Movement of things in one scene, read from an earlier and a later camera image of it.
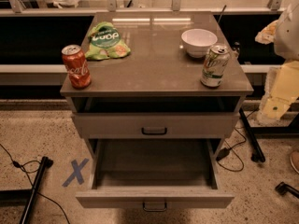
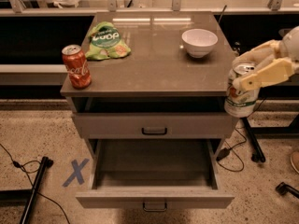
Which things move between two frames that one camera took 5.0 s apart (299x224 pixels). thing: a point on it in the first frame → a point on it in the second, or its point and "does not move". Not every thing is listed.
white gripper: x=288 y=36 → x=291 y=45
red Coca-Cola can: x=77 y=66 does not move
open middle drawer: x=154 y=175 does not move
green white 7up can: x=214 y=65 → x=240 y=105
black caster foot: x=284 y=189 does not move
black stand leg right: x=257 y=152 does not move
